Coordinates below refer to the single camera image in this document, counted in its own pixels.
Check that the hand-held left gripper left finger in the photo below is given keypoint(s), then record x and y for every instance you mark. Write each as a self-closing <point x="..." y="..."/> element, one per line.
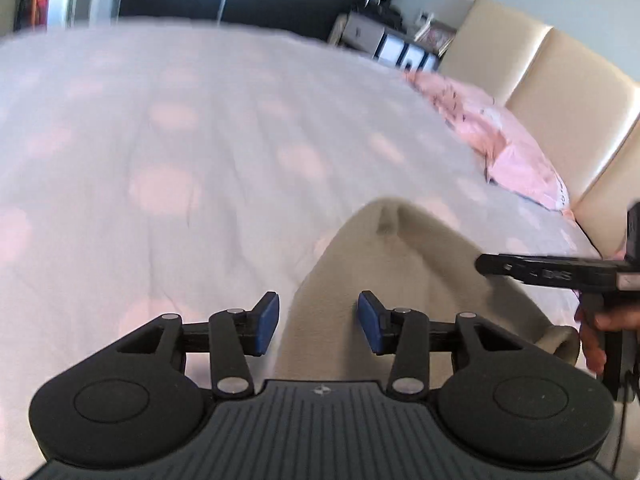
<point x="265" y="322"/>

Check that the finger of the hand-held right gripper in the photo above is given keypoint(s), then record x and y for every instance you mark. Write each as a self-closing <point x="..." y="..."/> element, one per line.
<point x="495" y="264"/>

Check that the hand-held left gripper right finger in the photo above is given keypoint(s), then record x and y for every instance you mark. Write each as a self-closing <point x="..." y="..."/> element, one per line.
<point x="371" y="322"/>

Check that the beige fleece hoodie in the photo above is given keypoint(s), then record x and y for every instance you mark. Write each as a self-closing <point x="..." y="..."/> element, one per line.
<point x="400" y="280"/>

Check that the person's right hand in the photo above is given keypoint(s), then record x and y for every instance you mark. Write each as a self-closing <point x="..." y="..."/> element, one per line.
<point x="592" y="345"/>

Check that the pink printed pillow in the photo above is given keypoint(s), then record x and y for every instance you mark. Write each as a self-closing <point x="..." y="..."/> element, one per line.
<point x="500" y="150"/>

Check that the cream padded headboard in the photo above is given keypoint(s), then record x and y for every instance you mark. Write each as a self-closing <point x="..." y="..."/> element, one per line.
<point x="565" y="105"/>

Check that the dotted white bed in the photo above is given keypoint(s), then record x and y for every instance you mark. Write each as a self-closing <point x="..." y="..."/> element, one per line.
<point x="175" y="160"/>

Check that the grey and white nightstand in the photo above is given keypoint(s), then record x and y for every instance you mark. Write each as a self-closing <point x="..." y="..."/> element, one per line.
<point x="385" y="47"/>

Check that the picture frame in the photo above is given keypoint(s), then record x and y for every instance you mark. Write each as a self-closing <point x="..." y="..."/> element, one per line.
<point x="435" y="36"/>

